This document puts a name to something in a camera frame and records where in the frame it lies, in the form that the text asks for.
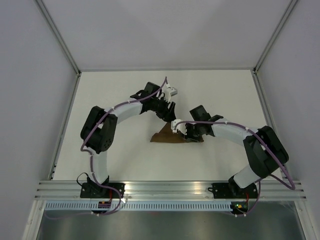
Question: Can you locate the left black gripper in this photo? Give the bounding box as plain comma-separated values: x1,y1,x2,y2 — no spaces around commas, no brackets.
150,96,176,124

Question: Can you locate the brown cloth napkin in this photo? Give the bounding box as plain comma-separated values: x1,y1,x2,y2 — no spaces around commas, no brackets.
149,122,204,145

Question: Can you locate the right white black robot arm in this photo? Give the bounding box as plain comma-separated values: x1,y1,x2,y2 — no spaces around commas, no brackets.
171,105,289,198

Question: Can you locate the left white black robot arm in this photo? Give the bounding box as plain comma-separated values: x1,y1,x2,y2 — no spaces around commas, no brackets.
80,80,178,198

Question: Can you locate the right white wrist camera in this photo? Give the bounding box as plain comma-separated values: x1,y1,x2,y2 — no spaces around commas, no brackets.
170,119,187,135

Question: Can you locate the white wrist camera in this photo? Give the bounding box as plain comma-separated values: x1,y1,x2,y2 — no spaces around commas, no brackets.
163,84,178,102
170,119,187,135

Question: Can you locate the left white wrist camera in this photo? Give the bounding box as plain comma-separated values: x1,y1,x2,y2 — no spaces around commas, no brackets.
163,84,178,102

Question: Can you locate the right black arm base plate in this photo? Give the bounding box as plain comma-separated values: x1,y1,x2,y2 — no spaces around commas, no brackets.
207,182,258,200

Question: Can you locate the right aluminium side rail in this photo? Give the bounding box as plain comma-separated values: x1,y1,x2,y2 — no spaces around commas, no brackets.
250,69,289,183

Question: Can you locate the aluminium side rail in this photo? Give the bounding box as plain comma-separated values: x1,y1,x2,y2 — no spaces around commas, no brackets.
46,72,82,180
250,69,289,183

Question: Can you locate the left aluminium side rail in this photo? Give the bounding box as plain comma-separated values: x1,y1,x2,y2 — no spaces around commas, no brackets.
46,72,82,180

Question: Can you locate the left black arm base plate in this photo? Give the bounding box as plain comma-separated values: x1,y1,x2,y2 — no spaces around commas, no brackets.
80,182,125,199

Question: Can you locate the left aluminium frame post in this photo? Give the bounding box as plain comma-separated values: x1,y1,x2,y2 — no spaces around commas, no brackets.
34,0,81,76

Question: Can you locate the aluminium frame post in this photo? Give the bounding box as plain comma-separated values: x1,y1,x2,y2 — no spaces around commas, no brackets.
34,0,81,76
252,0,300,74

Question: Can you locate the aluminium front rail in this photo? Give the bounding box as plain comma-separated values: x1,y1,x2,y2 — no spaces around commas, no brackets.
34,180,307,202

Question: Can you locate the white slotted cable duct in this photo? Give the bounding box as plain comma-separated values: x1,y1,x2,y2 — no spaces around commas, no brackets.
45,200,232,212

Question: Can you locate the right aluminium frame post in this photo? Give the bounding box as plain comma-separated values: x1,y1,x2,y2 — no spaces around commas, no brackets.
252,0,300,74

